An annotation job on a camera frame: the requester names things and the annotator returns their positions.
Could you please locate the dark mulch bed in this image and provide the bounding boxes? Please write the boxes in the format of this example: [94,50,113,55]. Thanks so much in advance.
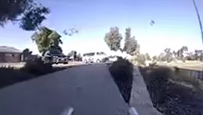
[0,56,77,97]

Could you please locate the pale street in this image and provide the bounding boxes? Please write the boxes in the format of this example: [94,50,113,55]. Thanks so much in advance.
[0,57,88,75]

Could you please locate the dark bush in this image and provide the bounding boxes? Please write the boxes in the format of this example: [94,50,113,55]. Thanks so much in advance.
[106,56,136,103]

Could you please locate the dark curved lamp pole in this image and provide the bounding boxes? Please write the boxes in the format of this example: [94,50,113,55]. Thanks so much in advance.
[188,0,203,80]

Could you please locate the dry grass field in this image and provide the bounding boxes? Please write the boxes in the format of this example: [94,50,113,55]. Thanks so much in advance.
[158,58,203,72]

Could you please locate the fence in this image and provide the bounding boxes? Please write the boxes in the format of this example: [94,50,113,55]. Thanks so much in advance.
[174,67,203,82]

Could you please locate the pale concrete kerb strip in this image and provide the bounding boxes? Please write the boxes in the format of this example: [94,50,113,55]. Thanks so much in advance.
[128,65,177,115]

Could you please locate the row of distant trees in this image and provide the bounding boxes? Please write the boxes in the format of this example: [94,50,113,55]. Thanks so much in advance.
[143,44,203,64]

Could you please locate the group of tall trees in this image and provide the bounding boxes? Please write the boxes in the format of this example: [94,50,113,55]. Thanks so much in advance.
[103,26,141,57]

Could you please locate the low building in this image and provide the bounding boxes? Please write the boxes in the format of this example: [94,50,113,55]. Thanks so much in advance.
[0,45,25,64]

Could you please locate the white building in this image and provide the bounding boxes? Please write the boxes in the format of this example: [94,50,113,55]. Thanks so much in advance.
[81,50,110,64]

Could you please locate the dark car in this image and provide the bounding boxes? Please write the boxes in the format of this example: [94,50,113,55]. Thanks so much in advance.
[42,48,71,66]

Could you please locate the dark planting bed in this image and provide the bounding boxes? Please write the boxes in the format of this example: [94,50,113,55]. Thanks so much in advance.
[136,64,203,115]

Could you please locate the grey asphalt path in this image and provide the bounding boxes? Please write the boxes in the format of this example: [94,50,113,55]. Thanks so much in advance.
[0,57,135,115]

